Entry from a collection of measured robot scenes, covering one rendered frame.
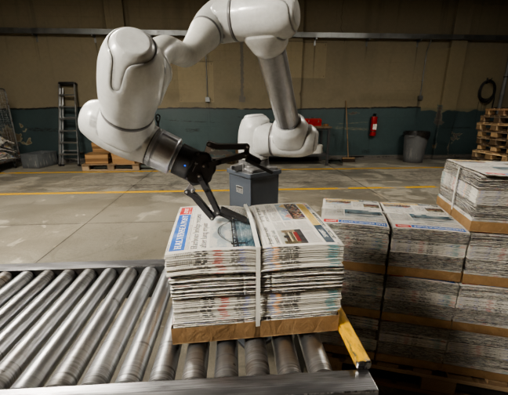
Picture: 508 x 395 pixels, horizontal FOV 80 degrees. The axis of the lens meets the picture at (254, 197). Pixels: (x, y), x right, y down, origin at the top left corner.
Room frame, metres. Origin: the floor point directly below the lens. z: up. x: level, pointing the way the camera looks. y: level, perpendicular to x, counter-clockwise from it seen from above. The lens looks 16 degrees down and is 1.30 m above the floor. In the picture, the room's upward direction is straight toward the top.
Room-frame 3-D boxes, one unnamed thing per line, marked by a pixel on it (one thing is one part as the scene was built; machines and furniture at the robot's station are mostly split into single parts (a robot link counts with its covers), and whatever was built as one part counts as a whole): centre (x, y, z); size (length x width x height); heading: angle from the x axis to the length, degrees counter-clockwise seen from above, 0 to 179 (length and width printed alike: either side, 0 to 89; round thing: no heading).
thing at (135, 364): (0.68, 0.26, 0.77); 0.47 x 0.05 x 0.05; 4
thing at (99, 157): (6.89, 3.12, 0.28); 1.20 x 0.83 x 0.57; 94
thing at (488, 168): (1.25, -1.03, 1.06); 0.37 x 0.29 x 0.01; 168
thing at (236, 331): (0.70, 0.12, 0.83); 0.29 x 0.16 x 0.04; 7
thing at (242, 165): (1.54, 0.02, 1.03); 0.22 x 0.18 x 0.06; 128
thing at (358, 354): (0.70, -0.21, 0.81); 0.43 x 0.03 x 0.02; 4
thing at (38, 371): (0.67, 0.46, 0.77); 0.47 x 0.05 x 0.05; 4
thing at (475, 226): (1.27, -1.03, 0.86); 0.38 x 0.29 x 0.04; 168
